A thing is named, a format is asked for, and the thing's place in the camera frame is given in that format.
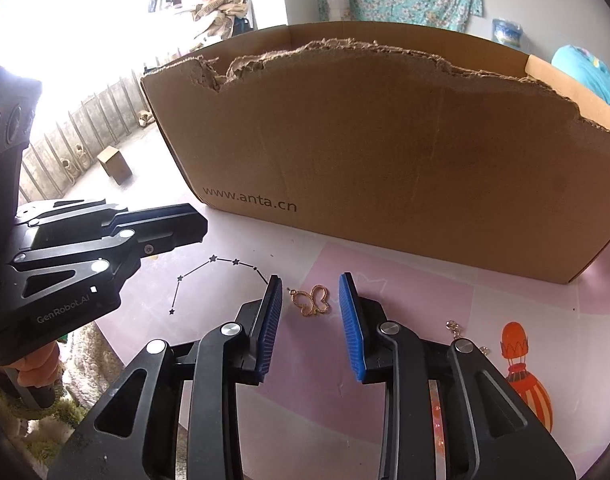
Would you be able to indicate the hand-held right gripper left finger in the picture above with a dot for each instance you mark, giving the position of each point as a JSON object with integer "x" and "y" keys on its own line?
{"x": 270, "y": 327}

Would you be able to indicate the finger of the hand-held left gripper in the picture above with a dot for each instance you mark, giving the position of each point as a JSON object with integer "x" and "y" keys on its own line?
{"x": 75, "y": 212}
{"x": 177, "y": 232}

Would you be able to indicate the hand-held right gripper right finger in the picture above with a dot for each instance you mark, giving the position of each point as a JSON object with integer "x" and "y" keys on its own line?
{"x": 352, "y": 332}

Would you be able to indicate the gold butterfly pendant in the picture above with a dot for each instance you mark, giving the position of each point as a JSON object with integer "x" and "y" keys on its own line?
{"x": 316, "y": 290}

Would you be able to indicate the torn brown cardboard box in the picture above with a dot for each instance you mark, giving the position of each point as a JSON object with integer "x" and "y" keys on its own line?
{"x": 385, "y": 170}

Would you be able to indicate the person's left hand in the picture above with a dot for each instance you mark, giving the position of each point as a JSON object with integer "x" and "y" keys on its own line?
{"x": 37, "y": 367}

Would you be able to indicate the small cardboard box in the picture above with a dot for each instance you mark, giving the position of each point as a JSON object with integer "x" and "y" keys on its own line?
{"x": 116, "y": 165}

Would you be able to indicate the metal balcony railing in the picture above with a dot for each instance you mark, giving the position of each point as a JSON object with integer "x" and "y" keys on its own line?
{"x": 85, "y": 125}

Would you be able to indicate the beige slippers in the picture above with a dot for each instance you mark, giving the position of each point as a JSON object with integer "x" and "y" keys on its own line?
{"x": 145, "y": 119}

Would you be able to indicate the white fluffy blanket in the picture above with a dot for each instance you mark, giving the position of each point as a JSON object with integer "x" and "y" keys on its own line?
{"x": 92, "y": 360}

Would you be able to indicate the green fluffy cloth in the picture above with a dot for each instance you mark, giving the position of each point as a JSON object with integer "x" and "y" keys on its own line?
{"x": 50, "y": 420}

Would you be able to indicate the beige cloth pile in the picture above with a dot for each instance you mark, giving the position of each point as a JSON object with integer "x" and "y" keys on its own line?
{"x": 222, "y": 10}

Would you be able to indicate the white paper roll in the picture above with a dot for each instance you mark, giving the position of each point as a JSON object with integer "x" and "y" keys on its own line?
{"x": 337, "y": 7}

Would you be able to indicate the blue white plastic package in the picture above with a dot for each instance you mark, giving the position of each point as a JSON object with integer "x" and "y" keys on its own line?
{"x": 507, "y": 35}

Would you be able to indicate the blue plush pillow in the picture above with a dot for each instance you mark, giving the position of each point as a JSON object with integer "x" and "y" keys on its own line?
{"x": 590, "y": 75}

